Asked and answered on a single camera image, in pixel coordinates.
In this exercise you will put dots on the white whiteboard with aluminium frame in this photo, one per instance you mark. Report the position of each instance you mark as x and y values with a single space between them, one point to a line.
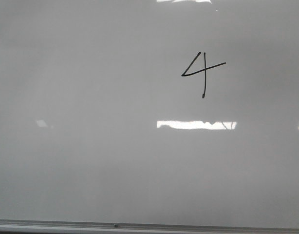
151 112

